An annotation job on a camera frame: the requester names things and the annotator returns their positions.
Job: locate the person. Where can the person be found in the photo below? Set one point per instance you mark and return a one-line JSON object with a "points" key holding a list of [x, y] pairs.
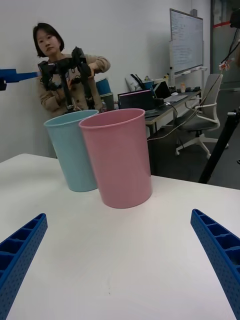
{"points": [[50, 97]]}

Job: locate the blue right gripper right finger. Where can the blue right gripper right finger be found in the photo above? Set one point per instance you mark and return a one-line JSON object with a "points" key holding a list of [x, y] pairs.
{"points": [[220, 250]]}

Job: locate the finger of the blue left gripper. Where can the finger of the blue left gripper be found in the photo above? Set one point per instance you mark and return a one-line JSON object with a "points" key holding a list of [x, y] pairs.
{"points": [[10, 75]]}

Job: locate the pale blue plastic bin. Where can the pale blue plastic bin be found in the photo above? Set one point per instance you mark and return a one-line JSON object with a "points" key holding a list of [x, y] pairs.
{"points": [[70, 155]]}

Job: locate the whiteboard on stand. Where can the whiteboard on stand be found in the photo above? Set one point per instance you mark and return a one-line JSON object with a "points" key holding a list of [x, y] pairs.
{"points": [[186, 42]]}

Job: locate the clear plastic bottle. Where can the clear plastic bottle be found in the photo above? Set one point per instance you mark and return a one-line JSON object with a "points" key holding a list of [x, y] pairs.
{"points": [[104, 106]]}

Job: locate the person's left hand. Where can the person's left hand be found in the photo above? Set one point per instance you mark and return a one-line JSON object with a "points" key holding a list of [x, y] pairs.
{"points": [[92, 69]]}

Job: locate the dark office desk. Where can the dark office desk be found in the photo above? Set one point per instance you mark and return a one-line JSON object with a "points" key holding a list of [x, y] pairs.
{"points": [[160, 117]]}

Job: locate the white computer mouse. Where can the white computer mouse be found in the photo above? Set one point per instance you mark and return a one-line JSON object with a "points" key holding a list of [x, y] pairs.
{"points": [[174, 94]]}

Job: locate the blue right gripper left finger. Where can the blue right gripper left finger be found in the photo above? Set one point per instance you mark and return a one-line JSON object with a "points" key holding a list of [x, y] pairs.
{"points": [[22, 250]]}

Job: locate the open grey laptop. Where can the open grey laptop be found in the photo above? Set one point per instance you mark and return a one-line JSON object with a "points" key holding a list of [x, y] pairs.
{"points": [[162, 91]]}

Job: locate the black laptop with dark screen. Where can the black laptop with dark screen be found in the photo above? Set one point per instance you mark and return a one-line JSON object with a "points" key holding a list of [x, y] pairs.
{"points": [[135, 100]]}

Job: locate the black teleoperation arm rig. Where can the black teleoperation arm rig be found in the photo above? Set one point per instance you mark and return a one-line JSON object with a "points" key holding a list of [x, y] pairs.
{"points": [[65, 87]]}

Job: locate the pink plastic bin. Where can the pink plastic bin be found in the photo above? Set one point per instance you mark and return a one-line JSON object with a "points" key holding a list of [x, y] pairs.
{"points": [[120, 160]]}

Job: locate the white office chair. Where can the white office chair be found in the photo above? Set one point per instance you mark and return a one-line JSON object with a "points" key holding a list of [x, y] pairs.
{"points": [[200, 122]]}

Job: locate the black tripod leg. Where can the black tripod leg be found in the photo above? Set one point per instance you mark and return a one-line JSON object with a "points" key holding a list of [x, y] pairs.
{"points": [[220, 147]]}

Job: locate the grey plastic bin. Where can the grey plastic bin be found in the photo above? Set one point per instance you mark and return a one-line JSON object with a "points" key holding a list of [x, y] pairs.
{"points": [[109, 101]]}

